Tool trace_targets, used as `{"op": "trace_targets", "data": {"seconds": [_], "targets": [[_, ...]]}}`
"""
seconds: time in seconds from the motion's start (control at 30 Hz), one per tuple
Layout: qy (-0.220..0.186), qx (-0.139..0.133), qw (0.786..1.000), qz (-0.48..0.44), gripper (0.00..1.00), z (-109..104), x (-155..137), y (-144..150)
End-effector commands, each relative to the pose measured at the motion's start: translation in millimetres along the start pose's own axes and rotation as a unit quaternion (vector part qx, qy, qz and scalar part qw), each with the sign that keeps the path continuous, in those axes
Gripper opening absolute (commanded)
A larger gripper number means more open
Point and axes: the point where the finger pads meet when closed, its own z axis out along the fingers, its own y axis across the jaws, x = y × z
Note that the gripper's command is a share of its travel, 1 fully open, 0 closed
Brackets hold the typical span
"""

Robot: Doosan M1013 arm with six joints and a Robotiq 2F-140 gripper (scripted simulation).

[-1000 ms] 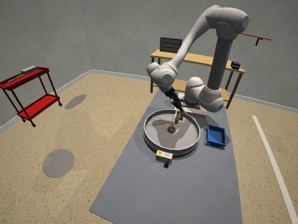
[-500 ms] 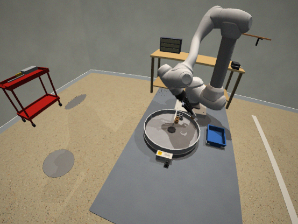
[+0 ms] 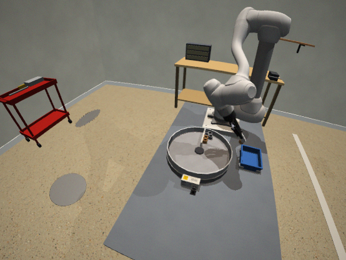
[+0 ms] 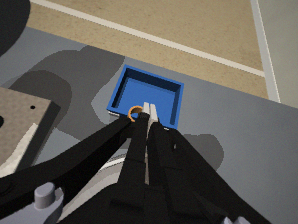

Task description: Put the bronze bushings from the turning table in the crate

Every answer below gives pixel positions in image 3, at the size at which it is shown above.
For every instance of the blue open tray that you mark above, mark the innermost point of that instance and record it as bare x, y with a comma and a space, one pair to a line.
250, 159

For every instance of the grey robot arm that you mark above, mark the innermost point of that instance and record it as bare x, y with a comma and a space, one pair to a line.
239, 93

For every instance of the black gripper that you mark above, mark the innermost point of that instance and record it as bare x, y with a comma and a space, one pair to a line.
235, 126

